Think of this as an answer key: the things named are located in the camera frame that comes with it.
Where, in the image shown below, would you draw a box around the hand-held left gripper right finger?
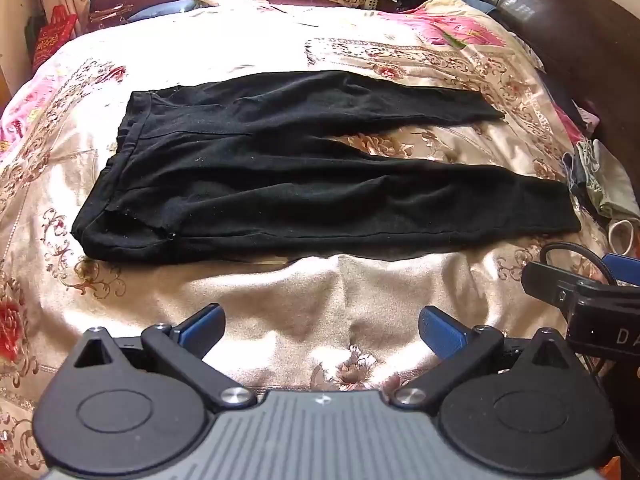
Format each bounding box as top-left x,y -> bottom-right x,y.
391,305 -> 577,409

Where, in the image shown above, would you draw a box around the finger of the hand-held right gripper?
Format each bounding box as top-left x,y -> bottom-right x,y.
520,259 -> 584,307
601,253 -> 640,287

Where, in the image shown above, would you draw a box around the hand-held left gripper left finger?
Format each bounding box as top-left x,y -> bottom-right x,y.
72,303 -> 257,409

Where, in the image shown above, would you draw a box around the black pants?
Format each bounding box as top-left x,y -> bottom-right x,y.
71,69 -> 582,264

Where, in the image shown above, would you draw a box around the grey-green garment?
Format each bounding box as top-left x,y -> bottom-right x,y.
574,139 -> 640,222

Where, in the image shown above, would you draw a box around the dark wooden bed board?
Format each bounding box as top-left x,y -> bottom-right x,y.
474,0 -> 640,171

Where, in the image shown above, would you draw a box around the beige floral satin bedspread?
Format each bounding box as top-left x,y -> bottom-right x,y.
0,2 -> 616,441

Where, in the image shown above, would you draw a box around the pink cartoon print bedsheet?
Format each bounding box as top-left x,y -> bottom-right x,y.
0,0 -> 551,153

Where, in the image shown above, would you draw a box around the blue pillow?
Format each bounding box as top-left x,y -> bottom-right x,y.
127,0 -> 202,24

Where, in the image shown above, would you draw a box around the red gift bag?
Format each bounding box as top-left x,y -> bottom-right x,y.
31,5 -> 79,70

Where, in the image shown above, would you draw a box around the black cable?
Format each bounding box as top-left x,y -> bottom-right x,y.
542,241 -> 621,286

